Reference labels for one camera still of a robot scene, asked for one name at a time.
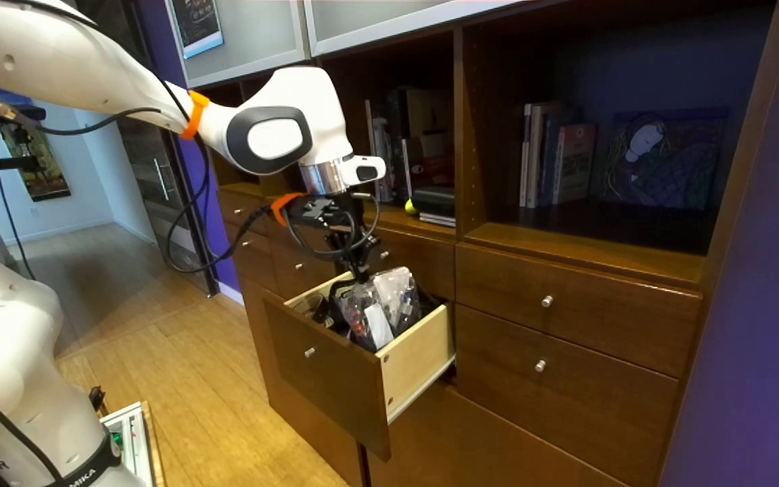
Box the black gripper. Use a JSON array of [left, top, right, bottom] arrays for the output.
[[319, 197, 383, 293]]

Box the clear ziploc bag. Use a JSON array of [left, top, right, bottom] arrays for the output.
[[332, 265, 426, 354]]

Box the open wooden drawer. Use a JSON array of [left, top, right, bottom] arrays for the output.
[[258, 268, 458, 462]]

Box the dark wooden shelf cabinet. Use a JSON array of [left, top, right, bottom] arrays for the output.
[[193, 0, 779, 487]]

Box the white flat book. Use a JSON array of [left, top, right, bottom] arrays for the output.
[[418, 211, 460, 231]]

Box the black flat box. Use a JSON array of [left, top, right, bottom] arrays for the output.
[[412, 185, 458, 219]]

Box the thin white book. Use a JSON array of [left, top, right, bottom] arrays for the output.
[[399, 136, 415, 207]]

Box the dark upright book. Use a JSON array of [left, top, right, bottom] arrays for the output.
[[387, 86, 412, 207]]

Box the grey upright book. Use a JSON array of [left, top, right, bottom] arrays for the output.
[[362, 93, 396, 161]]

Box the white upright book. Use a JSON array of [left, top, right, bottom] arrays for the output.
[[516, 100, 546, 211]]

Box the dark blue book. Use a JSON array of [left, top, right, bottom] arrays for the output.
[[539, 107, 564, 211]]

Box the grey book red spine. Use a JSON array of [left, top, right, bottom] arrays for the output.
[[552, 120, 599, 209]]

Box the frosted glass cabinet door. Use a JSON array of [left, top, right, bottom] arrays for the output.
[[307, 0, 523, 61], [166, 0, 315, 90]]

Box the white board green print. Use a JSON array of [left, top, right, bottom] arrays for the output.
[[97, 400, 169, 487]]

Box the dark poster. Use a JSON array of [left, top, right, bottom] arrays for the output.
[[170, 0, 227, 63]]

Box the dark framed picture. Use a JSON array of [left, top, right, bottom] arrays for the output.
[[591, 107, 734, 218]]

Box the orange arm strap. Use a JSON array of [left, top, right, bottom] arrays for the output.
[[180, 90, 213, 145]]

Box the black base strap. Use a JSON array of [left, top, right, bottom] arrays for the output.
[[42, 434, 124, 487]]

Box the framed wall picture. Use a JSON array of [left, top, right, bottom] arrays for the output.
[[0, 120, 74, 203]]

